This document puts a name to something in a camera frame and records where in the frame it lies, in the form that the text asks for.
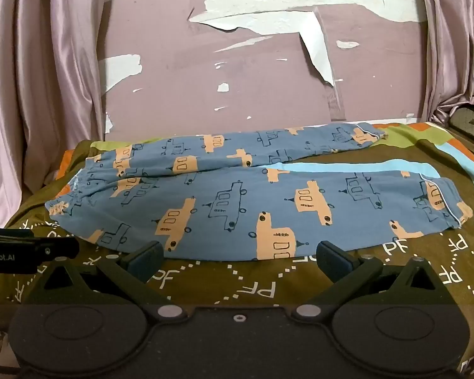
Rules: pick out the blue car-print pants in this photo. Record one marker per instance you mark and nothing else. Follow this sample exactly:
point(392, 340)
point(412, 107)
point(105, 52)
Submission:
point(229, 201)

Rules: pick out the grey grid-patterned object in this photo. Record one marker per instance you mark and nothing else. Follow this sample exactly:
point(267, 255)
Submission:
point(472, 122)

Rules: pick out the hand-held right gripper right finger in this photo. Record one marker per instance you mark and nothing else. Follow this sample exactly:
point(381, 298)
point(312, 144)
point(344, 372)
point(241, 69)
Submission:
point(333, 258)

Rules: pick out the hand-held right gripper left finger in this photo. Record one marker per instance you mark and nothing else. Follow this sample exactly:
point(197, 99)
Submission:
point(143, 256)

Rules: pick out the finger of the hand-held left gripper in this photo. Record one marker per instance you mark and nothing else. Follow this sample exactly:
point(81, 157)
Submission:
point(59, 249)

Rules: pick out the pink satin curtain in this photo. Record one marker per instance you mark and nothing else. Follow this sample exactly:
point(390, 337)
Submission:
point(450, 39)
point(35, 79)

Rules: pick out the olive printed blanket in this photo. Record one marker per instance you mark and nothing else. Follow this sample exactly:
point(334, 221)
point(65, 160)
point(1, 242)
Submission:
point(221, 280)

